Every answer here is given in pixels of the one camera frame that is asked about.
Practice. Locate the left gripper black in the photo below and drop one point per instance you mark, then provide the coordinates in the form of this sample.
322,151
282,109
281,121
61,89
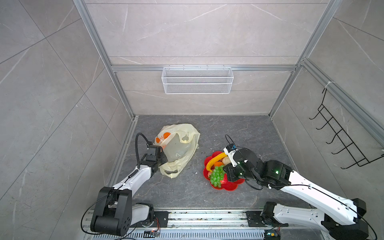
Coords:
164,159

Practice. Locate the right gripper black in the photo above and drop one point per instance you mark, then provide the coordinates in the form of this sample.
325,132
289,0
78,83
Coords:
229,171

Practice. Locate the fake cream garlic bulb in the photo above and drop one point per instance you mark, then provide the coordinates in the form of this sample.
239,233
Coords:
226,160

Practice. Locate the red flower-shaped plastic plate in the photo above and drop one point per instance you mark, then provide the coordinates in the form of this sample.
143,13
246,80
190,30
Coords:
226,184

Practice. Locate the cream translucent plastic bag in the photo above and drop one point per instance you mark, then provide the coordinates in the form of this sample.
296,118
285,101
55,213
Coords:
179,143

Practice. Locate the fake yellow banana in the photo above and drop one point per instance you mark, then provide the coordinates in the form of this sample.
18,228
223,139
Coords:
214,160

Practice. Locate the fake orange fruit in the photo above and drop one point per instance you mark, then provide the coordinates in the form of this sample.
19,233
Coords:
218,164

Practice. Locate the fake green grape bunch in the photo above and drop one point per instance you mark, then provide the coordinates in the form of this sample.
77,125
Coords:
217,177

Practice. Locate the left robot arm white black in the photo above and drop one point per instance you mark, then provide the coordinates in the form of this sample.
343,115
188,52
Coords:
114,210

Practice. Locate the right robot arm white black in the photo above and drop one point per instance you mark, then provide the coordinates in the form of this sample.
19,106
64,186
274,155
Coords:
341,218

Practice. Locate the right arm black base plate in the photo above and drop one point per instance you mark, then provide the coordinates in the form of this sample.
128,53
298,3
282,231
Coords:
256,219

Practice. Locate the aluminium rail frame front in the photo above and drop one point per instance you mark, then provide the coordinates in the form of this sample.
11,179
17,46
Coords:
210,224

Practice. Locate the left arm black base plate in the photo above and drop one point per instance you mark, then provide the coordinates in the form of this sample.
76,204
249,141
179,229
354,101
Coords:
155,219

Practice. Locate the white wire mesh basket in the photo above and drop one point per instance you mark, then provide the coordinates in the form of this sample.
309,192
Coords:
198,80

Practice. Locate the black wire hook rack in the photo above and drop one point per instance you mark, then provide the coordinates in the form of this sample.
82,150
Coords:
340,134

